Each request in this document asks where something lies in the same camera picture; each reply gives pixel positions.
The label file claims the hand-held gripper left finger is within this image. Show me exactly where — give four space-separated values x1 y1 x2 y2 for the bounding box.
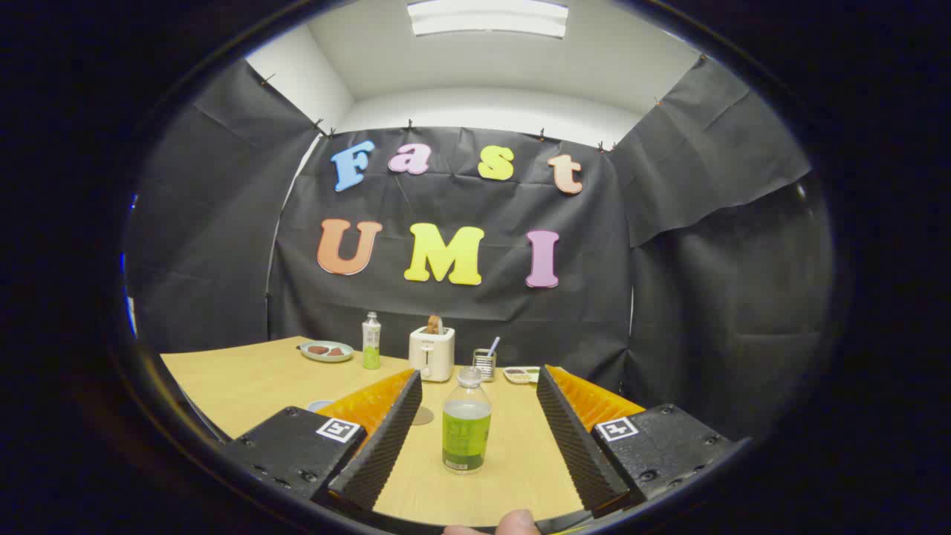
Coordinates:
223 368 423 512

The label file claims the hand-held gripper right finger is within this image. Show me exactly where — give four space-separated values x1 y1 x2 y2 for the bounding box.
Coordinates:
536 364 735 515

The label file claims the green label juice bottle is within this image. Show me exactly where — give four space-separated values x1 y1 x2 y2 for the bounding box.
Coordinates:
442 366 493 474

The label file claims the small capped green bottle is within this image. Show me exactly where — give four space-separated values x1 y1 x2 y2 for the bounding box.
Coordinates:
362 311 382 370

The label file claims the cream toaster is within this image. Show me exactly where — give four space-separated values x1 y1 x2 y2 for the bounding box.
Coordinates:
409 325 455 383

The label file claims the pale green plate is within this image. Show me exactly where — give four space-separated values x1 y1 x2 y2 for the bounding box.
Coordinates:
299 340 355 363

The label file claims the wooden table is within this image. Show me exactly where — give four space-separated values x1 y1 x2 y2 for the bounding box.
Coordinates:
161 336 649 527

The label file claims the ceiling light panel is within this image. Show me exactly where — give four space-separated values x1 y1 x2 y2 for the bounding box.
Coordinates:
406 0 569 39

